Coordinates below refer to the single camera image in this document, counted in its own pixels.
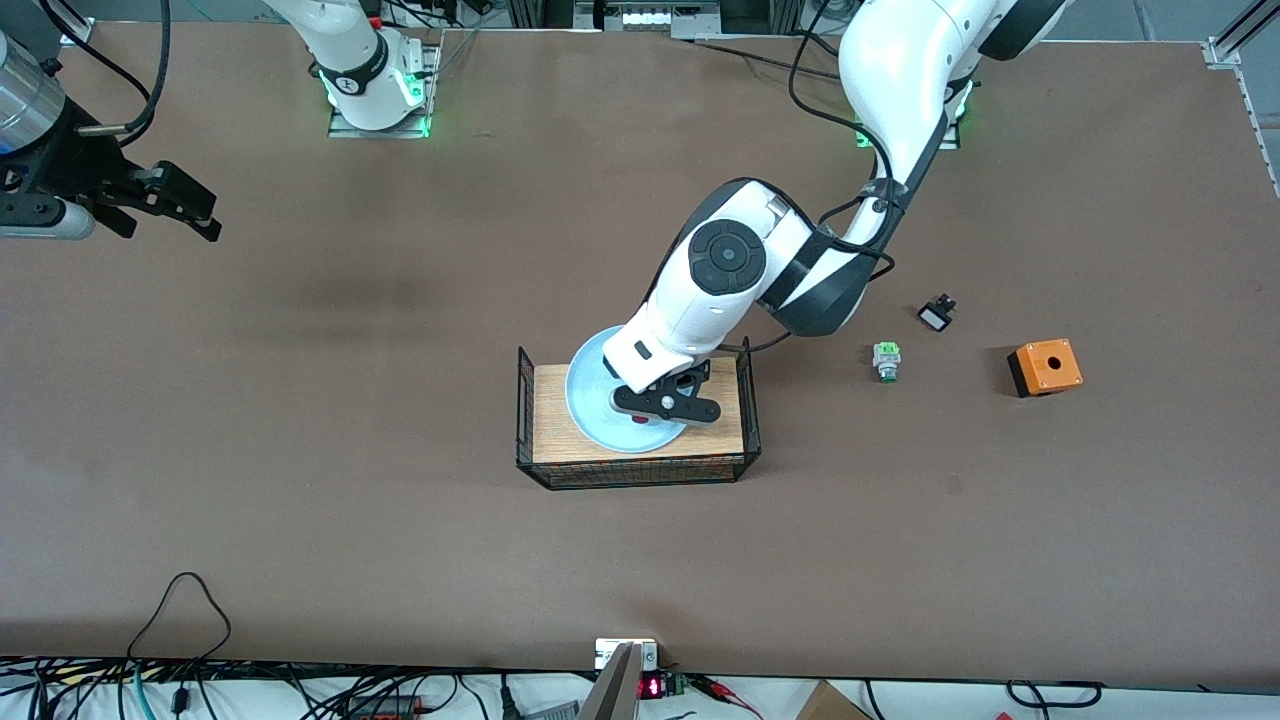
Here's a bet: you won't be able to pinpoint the grey metal post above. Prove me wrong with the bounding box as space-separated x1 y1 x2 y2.
577 643 642 720

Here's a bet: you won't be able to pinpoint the black looped cable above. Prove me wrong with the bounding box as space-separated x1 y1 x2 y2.
126 571 234 663

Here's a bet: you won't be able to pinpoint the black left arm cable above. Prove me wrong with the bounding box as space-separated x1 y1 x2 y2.
744 0 898 354

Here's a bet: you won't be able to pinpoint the thin black cable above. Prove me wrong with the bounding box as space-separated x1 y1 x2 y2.
688 30 846 83

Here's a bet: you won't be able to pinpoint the long aluminium rail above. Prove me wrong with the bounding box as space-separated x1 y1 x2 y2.
1204 0 1280 197

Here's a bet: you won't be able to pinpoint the orange button enclosure box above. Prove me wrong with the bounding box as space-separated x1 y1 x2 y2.
1006 338 1085 400

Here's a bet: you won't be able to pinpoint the wire basket with wooden board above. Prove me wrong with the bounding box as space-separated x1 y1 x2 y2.
515 336 763 492

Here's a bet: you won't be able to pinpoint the short aluminium profile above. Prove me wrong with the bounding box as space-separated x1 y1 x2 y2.
40 0 97 47

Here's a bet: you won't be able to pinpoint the brown cardboard box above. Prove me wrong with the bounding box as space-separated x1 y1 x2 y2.
794 680 873 720

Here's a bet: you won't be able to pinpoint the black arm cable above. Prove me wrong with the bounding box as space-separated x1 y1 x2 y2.
744 0 898 354
38 0 173 136

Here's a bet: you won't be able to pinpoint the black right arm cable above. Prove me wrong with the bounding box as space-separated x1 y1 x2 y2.
38 0 173 136

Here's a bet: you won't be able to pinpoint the light blue round plate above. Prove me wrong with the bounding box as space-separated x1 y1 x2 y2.
564 324 693 457

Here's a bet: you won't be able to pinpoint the red wires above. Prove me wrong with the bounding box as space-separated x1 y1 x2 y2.
695 673 766 719

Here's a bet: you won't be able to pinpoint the small metal bracket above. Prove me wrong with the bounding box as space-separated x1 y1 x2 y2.
594 637 659 672

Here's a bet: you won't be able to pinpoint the black flat loop cable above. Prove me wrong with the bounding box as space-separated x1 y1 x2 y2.
1004 679 1107 711

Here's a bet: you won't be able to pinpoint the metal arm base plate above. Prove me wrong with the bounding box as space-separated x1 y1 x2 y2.
327 42 443 140
850 80 964 152

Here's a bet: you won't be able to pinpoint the black power adapter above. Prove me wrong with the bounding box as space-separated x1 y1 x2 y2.
340 694 426 720

